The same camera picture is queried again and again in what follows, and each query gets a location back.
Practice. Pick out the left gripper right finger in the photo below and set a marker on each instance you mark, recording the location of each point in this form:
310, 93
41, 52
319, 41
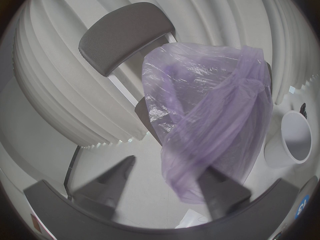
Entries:
225, 196

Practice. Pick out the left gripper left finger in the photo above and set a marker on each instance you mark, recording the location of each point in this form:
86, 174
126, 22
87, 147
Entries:
107, 191

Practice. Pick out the purple plastic bag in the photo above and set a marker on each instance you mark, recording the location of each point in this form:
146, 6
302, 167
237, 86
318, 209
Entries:
212, 124

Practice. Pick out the black plastic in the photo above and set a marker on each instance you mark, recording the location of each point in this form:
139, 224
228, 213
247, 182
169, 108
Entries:
303, 110

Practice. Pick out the white trash bin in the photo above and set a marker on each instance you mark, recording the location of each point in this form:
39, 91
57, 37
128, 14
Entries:
277, 154

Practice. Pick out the white curtain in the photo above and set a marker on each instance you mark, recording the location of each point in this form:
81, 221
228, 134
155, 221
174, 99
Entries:
62, 84

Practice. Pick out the grey padded white chair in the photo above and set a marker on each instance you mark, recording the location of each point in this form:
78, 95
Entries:
125, 34

